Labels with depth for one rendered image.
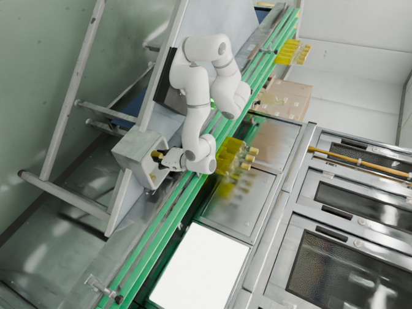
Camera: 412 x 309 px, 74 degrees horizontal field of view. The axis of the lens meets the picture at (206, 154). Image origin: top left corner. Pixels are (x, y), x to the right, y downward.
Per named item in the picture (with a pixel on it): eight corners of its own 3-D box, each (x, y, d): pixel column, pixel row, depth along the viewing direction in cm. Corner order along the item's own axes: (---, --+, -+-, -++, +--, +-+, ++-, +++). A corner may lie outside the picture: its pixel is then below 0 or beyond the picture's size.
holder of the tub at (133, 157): (143, 190, 136) (155, 196, 133) (124, 156, 115) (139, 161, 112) (161, 165, 145) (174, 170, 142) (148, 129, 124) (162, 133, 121)
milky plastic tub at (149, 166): (140, 186, 132) (154, 192, 128) (124, 156, 115) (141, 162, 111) (160, 159, 141) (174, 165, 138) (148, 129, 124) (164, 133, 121)
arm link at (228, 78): (238, 52, 104) (220, 84, 98) (254, 95, 122) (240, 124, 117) (217, 53, 109) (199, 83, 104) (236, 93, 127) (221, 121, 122)
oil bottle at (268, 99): (247, 100, 202) (282, 108, 192) (246, 95, 197) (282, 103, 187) (250, 94, 204) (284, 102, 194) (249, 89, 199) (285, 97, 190)
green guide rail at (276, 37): (187, 157, 138) (200, 162, 135) (186, 156, 137) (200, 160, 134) (290, 8, 231) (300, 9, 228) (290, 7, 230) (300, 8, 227)
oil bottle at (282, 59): (265, 61, 212) (301, 68, 202) (265, 54, 208) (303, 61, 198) (267, 57, 215) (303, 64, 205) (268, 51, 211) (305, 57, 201)
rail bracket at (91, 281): (84, 285, 111) (127, 313, 103) (63, 273, 99) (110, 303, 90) (92, 274, 114) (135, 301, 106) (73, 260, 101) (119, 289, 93)
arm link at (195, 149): (195, 98, 103) (200, 149, 112) (173, 108, 93) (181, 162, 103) (214, 100, 98) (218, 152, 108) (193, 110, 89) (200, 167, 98)
